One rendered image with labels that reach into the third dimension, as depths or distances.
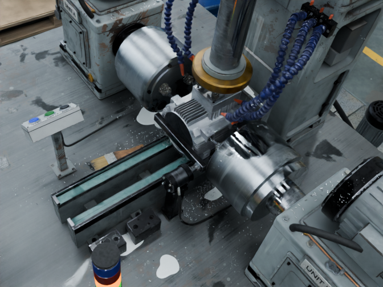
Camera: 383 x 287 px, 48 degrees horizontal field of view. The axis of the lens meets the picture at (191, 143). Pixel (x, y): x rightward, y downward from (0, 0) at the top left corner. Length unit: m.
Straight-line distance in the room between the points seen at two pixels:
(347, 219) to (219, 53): 0.55
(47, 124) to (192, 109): 0.44
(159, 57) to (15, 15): 2.04
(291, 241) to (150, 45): 0.76
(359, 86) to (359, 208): 2.47
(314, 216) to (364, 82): 2.44
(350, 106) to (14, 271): 1.91
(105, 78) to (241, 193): 0.76
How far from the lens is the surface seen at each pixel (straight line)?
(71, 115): 1.36
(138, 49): 1.46
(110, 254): 0.95
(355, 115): 2.55
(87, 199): 1.42
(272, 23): 1.37
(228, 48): 1.19
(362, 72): 3.56
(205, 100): 1.32
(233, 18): 1.14
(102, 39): 1.57
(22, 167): 1.60
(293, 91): 1.39
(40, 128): 1.34
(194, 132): 1.30
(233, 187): 1.22
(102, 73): 1.67
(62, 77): 1.87
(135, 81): 1.45
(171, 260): 1.39
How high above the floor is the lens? 2.09
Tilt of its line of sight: 52 degrees down
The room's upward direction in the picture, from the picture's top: 11 degrees clockwise
